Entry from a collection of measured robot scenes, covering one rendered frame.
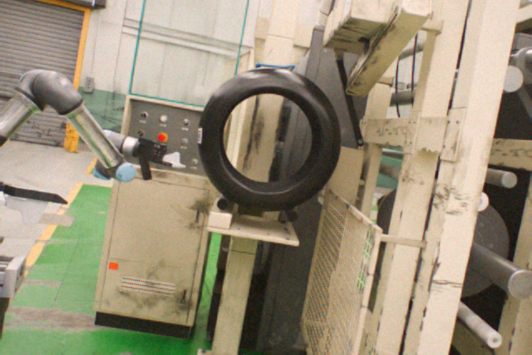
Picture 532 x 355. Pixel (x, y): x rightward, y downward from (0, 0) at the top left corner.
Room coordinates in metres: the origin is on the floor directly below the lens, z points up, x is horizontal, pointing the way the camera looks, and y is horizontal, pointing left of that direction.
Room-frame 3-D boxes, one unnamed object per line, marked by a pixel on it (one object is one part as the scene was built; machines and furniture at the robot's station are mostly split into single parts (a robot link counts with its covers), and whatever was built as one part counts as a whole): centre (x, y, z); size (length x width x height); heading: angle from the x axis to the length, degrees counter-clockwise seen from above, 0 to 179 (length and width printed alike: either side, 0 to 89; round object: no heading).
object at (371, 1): (1.82, -0.28, 1.71); 0.61 x 0.25 x 0.15; 3
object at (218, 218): (1.93, 0.17, 0.83); 0.36 x 0.09 x 0.06; 3
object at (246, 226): (1.93, 0.03, 0.80); 0.37 x 0.36 x 0.02; 93
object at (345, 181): (2.17, -0.34, 1.05); 0.20 x 0.15 x 0.30; 3
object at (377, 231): (1.72, -0.32, 0.65); 0.90 x 0.02 x 0.70; 3
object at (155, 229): (2.58, 0.55, 0.63); 0.56 x 0.41 x 1.27; 93
